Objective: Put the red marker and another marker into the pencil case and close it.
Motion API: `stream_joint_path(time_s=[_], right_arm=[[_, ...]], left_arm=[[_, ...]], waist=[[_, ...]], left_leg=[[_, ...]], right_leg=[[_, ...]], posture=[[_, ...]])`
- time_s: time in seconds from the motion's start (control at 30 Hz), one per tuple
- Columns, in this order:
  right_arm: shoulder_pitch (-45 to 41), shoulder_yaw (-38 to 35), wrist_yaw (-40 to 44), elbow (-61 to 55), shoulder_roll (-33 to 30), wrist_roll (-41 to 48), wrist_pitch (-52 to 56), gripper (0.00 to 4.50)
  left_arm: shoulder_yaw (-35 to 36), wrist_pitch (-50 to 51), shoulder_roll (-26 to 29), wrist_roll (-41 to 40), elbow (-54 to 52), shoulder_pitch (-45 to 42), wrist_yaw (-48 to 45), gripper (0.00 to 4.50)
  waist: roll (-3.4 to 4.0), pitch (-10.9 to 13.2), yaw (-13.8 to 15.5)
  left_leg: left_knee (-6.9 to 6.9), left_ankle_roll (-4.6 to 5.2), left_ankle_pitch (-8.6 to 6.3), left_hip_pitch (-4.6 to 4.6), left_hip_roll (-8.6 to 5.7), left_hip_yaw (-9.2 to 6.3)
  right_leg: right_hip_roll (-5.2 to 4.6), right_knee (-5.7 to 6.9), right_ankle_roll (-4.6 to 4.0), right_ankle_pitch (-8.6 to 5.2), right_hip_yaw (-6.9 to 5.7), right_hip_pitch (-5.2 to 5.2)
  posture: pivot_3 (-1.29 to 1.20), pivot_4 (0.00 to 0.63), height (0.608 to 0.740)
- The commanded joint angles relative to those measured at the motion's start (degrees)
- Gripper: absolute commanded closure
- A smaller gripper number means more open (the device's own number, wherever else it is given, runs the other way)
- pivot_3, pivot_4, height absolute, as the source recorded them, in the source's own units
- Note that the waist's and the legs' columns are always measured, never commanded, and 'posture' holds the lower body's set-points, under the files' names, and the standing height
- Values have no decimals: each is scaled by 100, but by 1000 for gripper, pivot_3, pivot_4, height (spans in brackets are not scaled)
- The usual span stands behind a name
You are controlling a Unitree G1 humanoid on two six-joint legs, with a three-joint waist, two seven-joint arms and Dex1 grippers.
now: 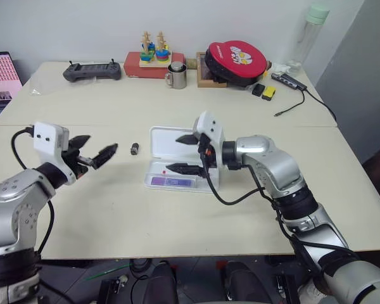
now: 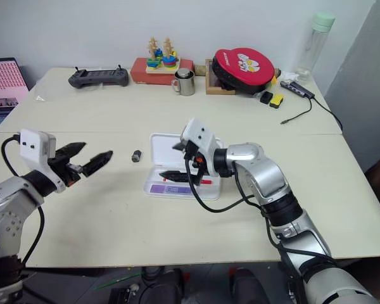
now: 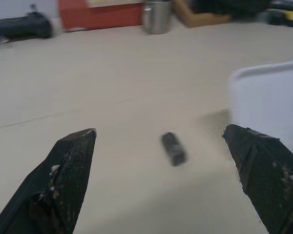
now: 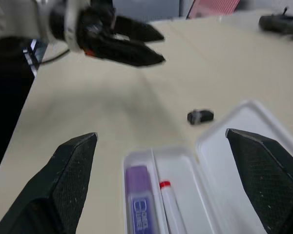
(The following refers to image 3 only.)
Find black bag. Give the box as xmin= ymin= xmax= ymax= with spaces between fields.
xmin=192 ymin=0 xmax=274 ymax=16

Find black and yellow tool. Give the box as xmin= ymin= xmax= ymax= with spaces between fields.
xmin=258 ymin=8 xmax=293 ymax=27

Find black cylindrical object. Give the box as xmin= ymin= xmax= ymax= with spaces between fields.
xmin=0 ymin=12 xmax=53 ymax=44

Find small black marker cap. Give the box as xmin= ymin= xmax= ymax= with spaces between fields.
xmin=161 ymin=132 xmax=188 ymax=167

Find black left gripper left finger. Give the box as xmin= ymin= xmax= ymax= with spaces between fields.
xmin=0 ymin=128 xmax=97 ymax=234

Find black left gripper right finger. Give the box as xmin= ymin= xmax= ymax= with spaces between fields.
xmin=223 ymin=124 xmax=293 ymax=234

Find white plastic pencil case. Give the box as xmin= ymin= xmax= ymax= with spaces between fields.
xmin=229 ymin=59 xmax=293 ymax=163

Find red box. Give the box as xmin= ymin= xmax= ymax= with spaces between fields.
xmin=58 ymin=0 xmax=144 ymax=32

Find stainless steel cup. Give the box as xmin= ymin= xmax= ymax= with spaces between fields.
xmin=143 ymin=0 xmax=172 ymax=35

